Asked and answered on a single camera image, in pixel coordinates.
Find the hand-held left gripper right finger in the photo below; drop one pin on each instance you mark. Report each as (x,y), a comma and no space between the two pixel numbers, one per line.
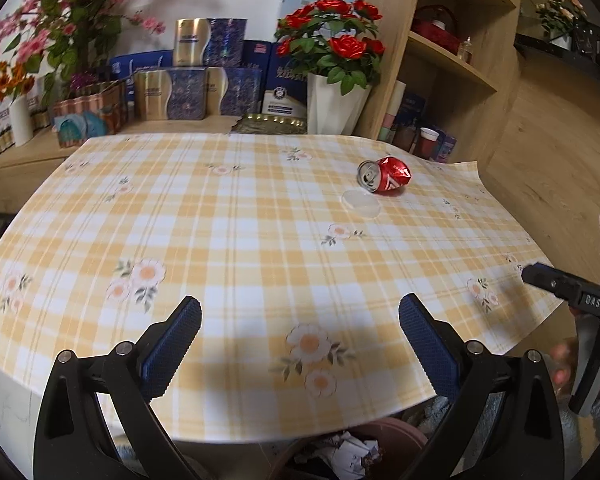
(430,350)

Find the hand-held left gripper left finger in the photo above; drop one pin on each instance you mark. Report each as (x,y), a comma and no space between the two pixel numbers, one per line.
(172,350)

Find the brown plastic bin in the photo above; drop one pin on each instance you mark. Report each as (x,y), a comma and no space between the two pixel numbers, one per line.
(405,435)

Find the white plastic bag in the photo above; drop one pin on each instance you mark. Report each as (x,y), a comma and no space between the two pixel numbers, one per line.
(340,452)

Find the clear round plastic lid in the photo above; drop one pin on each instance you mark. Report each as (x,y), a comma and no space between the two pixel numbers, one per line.
(362,204)

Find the crushed red drink can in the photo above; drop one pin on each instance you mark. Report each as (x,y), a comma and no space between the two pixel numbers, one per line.
(387,176)

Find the person's right hand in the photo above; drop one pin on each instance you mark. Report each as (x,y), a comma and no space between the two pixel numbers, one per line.
(564,365)

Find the grey fluffy cloth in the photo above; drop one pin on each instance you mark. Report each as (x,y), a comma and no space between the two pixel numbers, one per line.
(430,412)

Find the yellow plaid floral tablecloth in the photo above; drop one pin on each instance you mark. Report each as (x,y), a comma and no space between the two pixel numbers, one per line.
(230,210)

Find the small blue printed box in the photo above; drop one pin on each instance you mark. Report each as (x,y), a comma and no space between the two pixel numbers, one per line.
(447,147)

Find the red paper cup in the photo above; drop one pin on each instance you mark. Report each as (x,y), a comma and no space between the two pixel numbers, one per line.
(427,144)

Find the black ledge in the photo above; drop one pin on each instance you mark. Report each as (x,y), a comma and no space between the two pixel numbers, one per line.
(565,52)

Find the pink roses in white vase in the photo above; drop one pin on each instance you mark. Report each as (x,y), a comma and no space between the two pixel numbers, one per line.
(560,17)

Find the dark blue book box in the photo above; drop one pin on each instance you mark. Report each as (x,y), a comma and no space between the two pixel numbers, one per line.
(411,110)

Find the stack of pastel cups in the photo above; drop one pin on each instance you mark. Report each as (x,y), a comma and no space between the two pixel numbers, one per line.
(392,115)

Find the glass perfume bottle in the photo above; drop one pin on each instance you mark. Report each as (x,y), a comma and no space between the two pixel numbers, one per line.
(465,52)

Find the gold ornate tray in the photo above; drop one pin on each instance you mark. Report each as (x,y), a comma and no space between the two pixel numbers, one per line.
(270,125)

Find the gold and blue gift box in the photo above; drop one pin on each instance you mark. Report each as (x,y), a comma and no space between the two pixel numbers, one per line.
(235,91)
(170,94)
(210,42)

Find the white faceted flower pot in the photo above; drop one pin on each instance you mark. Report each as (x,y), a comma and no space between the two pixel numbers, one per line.
(335,107)

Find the red gift basket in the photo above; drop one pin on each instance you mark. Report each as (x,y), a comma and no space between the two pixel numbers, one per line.
(435,32)

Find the row of small bottles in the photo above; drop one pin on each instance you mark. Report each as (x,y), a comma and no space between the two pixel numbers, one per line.
(2,140)

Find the white ribbed vase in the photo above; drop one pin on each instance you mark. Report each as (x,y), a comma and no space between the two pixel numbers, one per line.
(22,122)

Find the blue and white box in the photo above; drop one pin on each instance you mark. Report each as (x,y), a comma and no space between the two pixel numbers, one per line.
(285,95)

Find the purple artificial flowers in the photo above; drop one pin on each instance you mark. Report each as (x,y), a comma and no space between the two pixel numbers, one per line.
(85,82)

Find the wooden shelf unit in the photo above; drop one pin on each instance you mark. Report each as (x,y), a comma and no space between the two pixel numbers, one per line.
(390,35)

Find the small dark blue box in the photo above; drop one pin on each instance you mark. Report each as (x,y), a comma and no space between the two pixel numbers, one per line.
(256,55)

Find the orange artificial flowers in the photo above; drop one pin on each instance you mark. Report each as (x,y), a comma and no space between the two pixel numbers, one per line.
(10,80)

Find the red artificial rose bouquet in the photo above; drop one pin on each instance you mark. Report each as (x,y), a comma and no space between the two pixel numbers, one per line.
(330,40)

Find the pink artificial blossom branches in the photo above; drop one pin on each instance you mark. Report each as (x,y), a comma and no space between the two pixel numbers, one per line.
(65,15)

